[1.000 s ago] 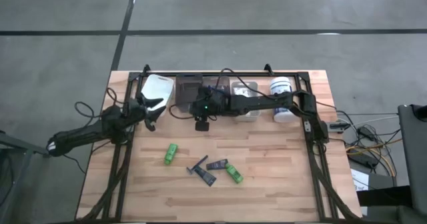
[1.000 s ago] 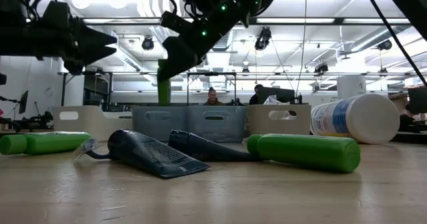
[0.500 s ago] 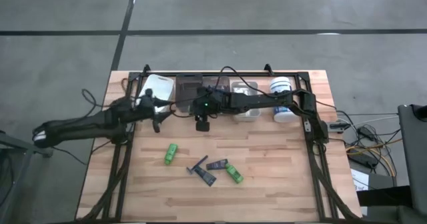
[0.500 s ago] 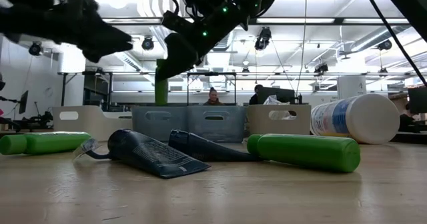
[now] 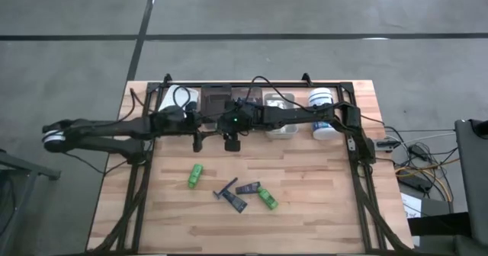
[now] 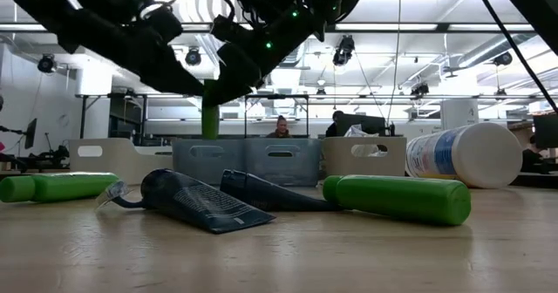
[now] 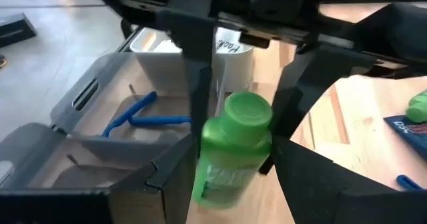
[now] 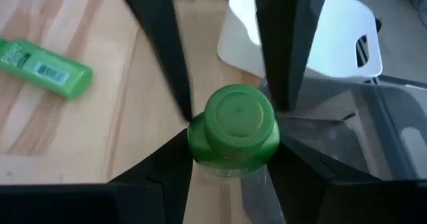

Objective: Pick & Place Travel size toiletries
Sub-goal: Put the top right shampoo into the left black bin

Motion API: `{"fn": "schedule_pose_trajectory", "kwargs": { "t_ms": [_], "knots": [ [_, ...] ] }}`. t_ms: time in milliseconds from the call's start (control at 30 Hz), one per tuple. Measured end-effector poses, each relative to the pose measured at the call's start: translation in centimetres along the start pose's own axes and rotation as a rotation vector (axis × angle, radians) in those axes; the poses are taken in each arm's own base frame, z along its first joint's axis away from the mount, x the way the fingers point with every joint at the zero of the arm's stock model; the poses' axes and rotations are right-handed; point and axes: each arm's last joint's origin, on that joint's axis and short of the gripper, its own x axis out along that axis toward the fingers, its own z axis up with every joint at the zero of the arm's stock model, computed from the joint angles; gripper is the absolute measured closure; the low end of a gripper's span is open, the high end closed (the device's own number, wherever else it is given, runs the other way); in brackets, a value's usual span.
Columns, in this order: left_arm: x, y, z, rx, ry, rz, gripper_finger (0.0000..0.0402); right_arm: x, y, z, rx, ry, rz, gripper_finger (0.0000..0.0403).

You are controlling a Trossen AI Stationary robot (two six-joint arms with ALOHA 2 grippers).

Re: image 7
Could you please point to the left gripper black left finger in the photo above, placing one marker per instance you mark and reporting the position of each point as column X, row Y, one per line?
column 166, row 190

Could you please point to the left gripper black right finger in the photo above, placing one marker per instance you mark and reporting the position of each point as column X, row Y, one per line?
column 317, row 190

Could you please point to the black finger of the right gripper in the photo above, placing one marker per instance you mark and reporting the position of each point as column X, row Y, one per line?
column 198, row 50
column 300, row 94

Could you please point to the blue disposable razor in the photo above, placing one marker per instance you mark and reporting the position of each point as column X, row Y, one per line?
column 408, row 183
column 160, row 120
column 130, row 112

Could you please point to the green travel bottle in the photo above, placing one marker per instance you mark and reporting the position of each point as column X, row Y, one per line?
column 233, row 150
column 418, row 107

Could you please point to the frosted translucent plastic bin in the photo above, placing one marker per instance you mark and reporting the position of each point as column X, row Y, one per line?
column 160, row 67

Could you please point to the dark blue toiletry tube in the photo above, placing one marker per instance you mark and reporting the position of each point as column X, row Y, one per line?
column 410, row 134

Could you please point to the black box on floor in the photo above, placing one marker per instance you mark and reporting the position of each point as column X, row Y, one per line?
column 15, row 29

